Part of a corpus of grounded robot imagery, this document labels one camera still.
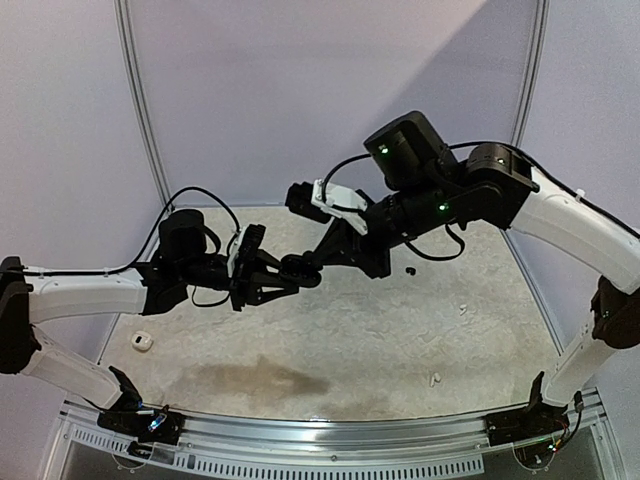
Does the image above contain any small white charging case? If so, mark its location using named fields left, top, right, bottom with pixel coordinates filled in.
left=131, top=331, right=154, bottom=352

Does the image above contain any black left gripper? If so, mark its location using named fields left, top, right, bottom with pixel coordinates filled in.
left=179, top=249, right=302, bottom=312

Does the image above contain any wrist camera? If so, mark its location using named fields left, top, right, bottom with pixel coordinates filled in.
left=227, top=224, right=266, bottom=279
left=285, top=179, right=370, bottom=236

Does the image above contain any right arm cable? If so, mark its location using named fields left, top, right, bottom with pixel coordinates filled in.
left=319, top=142, right=640, bottom=261

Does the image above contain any black oval charging case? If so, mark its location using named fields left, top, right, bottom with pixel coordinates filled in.
left=279, top=254, right=322, bottom=289

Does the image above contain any white earbud near front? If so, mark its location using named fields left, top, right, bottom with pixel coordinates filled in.
left=429, top=372, right=442, bottom=388

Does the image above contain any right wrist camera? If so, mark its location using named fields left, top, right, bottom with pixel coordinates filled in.
left=285, top=179, right=370, bottom=236

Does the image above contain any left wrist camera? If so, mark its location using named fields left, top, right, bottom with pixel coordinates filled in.
left=227, top=224, right=266, bottom=279

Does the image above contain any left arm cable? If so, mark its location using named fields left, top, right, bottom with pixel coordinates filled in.
left=0, top=186, right=241, bottom=309

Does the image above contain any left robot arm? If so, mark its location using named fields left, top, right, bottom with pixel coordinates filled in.
left=1, top=209, right=316, bottom=445

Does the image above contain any aluminium table front rail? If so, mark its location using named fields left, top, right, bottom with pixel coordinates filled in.
left=44, top=390, right=624, bottom=479

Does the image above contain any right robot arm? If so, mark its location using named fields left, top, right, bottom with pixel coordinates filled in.
left=311, top=111, right=639, bottom=446

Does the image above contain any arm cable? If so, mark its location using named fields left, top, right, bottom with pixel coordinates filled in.
left=319, top=142, right=640, bottom=261
left=0, top=186, right=241, bottom=309

